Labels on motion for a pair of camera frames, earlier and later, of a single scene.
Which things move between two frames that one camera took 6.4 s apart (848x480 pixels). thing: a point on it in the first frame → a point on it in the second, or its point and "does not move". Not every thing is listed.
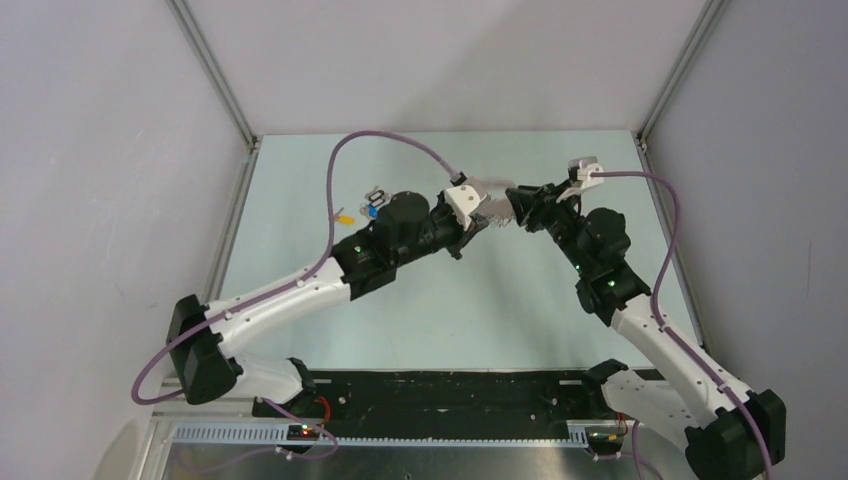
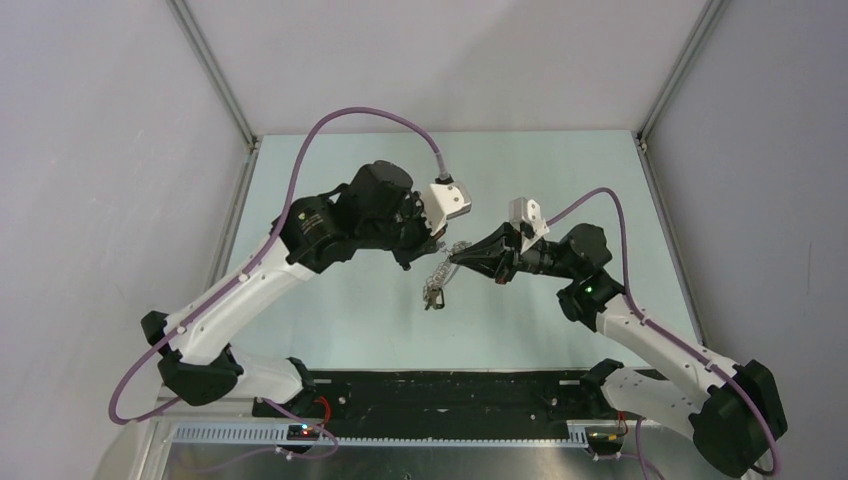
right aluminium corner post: x=711 y=14 does not move
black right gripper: x=534 y=205 → x=498 y=256
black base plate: x=452 y=405 does not move
